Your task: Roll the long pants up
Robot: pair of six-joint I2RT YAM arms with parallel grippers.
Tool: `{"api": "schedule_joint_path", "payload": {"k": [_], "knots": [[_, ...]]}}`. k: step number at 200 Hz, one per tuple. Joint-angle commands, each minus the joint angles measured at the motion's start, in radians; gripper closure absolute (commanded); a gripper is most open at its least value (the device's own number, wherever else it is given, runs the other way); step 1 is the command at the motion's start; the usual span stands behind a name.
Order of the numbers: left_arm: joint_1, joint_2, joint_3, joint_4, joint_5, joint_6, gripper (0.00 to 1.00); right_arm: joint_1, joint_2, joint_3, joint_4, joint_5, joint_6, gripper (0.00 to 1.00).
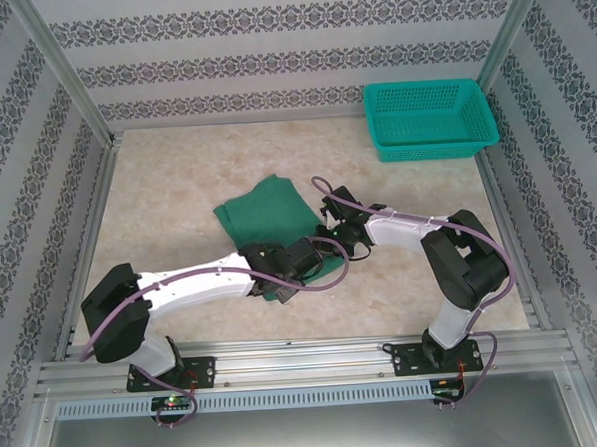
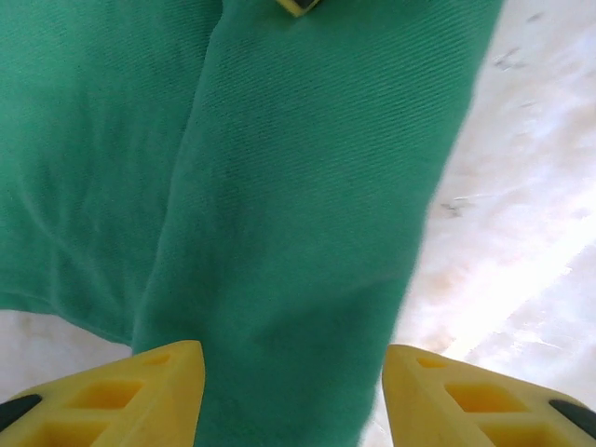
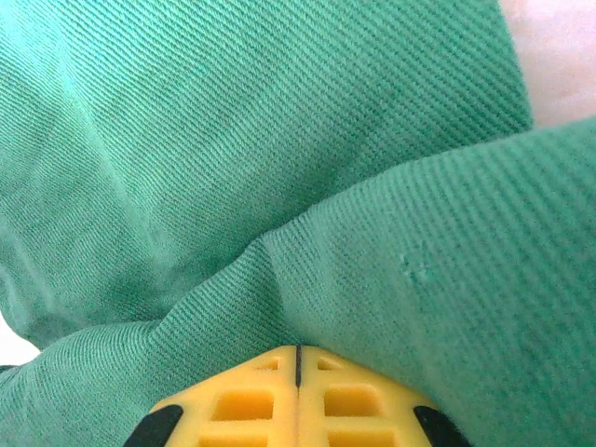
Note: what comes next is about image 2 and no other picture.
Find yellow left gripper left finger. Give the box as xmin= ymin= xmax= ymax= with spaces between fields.
xmin=0 ymin=339 xmax=207 ymax=447

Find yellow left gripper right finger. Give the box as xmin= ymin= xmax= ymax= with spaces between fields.
xmin=381 ymin=343 xmax=596 ymax=447

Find green long pants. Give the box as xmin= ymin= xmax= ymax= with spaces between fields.
xmin=0 ymin=0 xmax=507 ymax=447

